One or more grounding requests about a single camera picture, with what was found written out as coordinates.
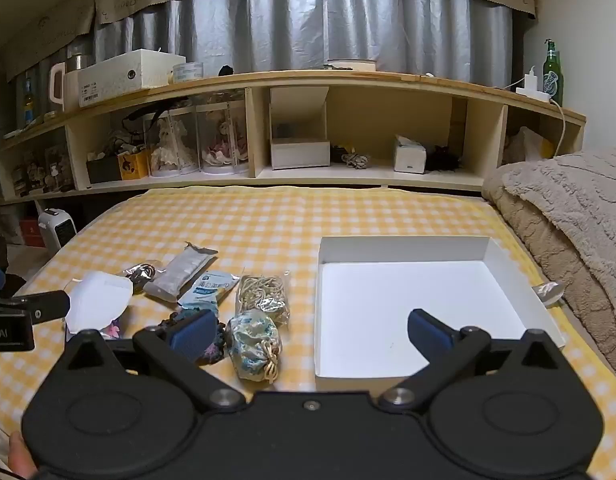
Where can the white cardboard box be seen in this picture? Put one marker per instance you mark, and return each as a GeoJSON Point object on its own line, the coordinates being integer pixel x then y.
{"type": "Point", "coordinates": [413, 310]}

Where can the framed pictures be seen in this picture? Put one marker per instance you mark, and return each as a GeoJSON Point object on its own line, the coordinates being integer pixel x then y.
{"type": "Point", "coordinates": [43, 170]}

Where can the crumpled silver wrapper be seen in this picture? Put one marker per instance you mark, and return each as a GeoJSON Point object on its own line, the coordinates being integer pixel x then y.
{"type": "Point", "coordinates": [548, 293]}

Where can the small black object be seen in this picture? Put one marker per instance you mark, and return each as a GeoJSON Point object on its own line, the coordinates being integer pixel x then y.
{"type": "Point", "coordinates": [226, 70]}

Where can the grey foil packet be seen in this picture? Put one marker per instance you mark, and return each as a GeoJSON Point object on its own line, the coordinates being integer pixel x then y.
{"type": "Point", "coordinates": [180, 270]}

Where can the red box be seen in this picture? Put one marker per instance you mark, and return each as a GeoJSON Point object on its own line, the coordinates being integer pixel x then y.
{"type": "Point", "coordinates": [32, 232]}

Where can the flat round container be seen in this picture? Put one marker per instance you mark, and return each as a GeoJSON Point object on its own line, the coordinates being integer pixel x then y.
{"type": "Point", "coordinates": [350, 64]}

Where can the white face mask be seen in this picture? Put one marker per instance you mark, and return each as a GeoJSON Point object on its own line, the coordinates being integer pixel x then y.
{"type": "Point", "coordinates": [98, 300]}

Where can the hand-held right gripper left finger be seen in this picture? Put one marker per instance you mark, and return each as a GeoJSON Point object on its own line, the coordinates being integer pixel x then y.
{"type": "Point", "coordinates": [194, 334]}

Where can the long white storage box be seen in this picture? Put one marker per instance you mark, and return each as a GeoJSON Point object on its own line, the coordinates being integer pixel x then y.
{"type": "Point", "coordinates": [133, 77]}

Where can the white tissue box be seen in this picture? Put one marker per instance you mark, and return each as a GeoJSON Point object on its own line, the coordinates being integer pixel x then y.
{"type": "Point", "coordinates": [410, 157]}

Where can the blue white wipes packet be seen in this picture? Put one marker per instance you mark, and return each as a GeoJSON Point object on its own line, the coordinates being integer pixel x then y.
{"type": "Point", "coordinates": [208, 287]}

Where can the pink doll in clear case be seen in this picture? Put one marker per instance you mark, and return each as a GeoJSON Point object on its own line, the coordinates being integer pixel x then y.
{"type": "Point", "coordinates": [223, 142]}

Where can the wooden headboard shelf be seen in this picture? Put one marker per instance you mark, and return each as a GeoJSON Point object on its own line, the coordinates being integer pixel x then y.
{"type": "Point", "coordinates": [373, 82]}

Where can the black furry item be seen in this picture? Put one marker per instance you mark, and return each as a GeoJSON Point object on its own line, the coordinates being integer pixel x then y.
{"type": "Point", "coordinates": [443, 160]}

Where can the brown fluffy blanket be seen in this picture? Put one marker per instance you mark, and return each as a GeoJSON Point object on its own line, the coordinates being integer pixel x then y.
{"type": "Point", "coordinates": [543, 255]}

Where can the round pale blue tin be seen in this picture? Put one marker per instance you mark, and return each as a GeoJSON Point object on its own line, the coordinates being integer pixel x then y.
{"type": "Point", "coordinates": [188, 72]}

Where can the silver curtain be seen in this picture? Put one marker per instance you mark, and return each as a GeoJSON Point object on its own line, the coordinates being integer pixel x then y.
{"type": "Point", "coordinates": [298, 30]}

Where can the yellow label bottle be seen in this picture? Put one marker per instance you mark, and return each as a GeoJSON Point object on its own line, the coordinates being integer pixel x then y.
{"type": "Point", "coordinates": [28, 105]}

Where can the grey fluffy blanket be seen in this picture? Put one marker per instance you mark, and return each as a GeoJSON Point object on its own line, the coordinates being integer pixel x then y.
{"type": "Point", "coordinates": [578, 200]}

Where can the white plastic bag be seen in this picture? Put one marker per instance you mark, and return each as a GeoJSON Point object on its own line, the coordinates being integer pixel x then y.
{"type": "Point", "coordinates": [530, 145]}

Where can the white space heater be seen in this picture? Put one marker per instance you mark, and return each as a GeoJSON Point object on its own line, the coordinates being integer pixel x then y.
{"type": "Point", "coordinates": [58, 227]}

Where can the person's leg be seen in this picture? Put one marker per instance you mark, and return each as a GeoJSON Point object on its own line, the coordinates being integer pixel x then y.
{"type": "Point", "coordinates": [22, 457]}

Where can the white kettle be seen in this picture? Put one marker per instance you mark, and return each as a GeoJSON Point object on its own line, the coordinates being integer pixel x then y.
{"type": "Point", "coordinates": [60, 87]}

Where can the cream doll in clear case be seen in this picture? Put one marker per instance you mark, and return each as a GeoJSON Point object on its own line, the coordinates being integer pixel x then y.
{"type": "Point", "coordinates": [170, 147]}

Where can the black box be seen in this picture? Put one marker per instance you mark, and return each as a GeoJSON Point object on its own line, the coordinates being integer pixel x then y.
{"type": "Point", "coordinates": [103, 171]}

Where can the green glass bottle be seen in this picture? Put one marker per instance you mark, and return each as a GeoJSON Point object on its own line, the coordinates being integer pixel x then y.
{"type": "Point", "coordinates": [553, 77]}

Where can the yellow checked bed sheet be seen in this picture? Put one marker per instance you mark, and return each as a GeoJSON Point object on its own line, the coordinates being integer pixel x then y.
{"type": "Point", "coordinates": [238, 220]}

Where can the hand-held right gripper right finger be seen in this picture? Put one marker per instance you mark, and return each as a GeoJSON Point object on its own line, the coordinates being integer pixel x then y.
{"type": "Point", "coordinates": [429, 334]}

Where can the yellow printed box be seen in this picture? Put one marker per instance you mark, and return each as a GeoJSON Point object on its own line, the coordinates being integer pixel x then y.
{"type": "Point", "coordinates": [133, 166]}

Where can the open white box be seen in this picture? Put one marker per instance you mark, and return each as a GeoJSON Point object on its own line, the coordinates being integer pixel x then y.
{"type": "Point", "coordinates": [300, 152]}

